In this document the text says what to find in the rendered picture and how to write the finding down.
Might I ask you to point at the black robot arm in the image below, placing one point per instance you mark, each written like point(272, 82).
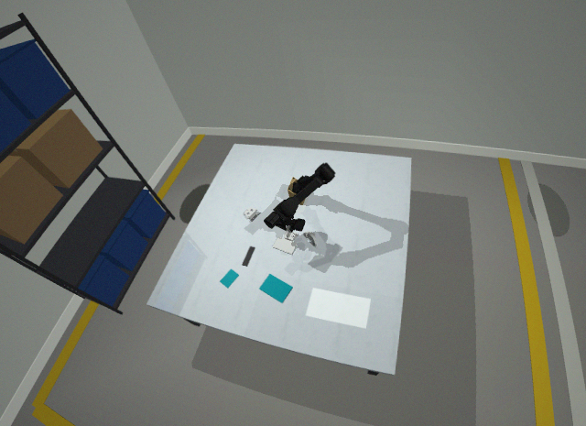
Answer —
point(303, 188)

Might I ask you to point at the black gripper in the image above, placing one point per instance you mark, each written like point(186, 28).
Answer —
point(295, 224)

